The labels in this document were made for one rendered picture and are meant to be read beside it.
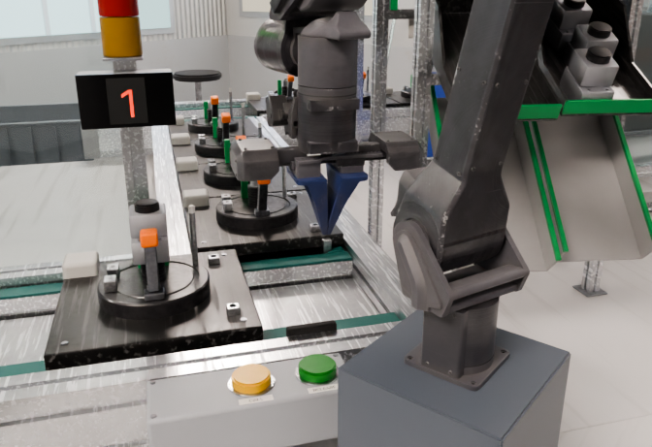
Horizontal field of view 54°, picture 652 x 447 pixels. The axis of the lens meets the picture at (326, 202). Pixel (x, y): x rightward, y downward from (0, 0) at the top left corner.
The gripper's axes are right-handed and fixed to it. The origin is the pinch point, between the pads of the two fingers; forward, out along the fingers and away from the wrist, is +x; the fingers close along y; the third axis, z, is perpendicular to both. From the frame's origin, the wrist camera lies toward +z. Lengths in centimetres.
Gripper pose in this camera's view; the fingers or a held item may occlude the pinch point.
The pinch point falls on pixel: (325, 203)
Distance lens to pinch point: 65.6
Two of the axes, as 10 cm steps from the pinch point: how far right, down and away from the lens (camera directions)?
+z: -2.6, -3.3, 9.1
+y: -9.6, 0.8, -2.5
